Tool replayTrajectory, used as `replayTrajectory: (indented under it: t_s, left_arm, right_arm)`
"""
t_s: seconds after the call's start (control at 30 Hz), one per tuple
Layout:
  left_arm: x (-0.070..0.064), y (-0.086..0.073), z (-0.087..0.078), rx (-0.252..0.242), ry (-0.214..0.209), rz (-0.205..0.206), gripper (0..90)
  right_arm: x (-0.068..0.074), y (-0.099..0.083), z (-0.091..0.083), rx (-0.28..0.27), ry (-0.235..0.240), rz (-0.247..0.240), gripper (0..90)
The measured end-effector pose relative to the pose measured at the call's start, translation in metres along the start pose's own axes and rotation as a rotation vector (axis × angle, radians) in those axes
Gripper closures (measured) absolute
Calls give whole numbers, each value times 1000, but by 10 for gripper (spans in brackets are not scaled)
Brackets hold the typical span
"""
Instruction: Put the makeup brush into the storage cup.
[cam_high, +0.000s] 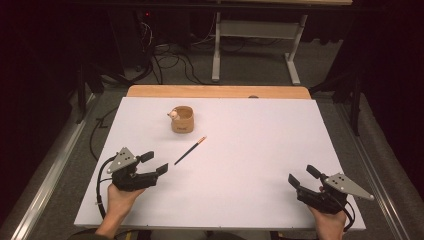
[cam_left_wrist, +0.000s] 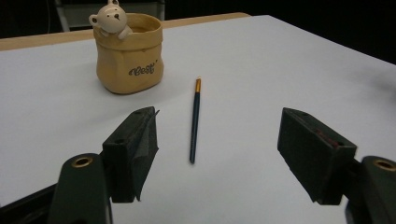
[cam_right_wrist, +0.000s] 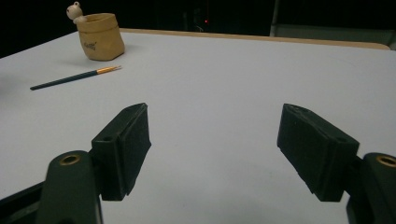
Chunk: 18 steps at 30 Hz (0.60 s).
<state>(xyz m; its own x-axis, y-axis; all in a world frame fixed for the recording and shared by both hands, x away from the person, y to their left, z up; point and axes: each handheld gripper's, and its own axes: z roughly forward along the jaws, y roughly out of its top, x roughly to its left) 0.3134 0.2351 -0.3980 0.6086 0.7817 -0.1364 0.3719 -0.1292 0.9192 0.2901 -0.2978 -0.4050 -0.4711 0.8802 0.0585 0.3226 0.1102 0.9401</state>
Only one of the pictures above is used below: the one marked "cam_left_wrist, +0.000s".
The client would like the yellow ceramic bear pen holder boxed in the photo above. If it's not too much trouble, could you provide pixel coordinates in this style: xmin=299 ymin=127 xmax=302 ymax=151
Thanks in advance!
xmin=88 ymin=0 xmax=165 ymax=95

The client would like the dark blue gold-ferrule brush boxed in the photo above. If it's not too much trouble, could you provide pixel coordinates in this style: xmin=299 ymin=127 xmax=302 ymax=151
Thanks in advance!
xmin=189 ymin=77 xmax=203 ymax=165

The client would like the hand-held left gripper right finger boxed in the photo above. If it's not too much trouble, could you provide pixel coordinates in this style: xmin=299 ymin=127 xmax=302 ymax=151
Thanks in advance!
xmin=276 ymin=106 xmax=359 ymax=206

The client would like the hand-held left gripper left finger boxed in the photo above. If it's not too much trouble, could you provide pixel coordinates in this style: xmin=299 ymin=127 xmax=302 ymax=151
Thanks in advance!
xmin=102 ymin=105 xmax=161 ymax=203

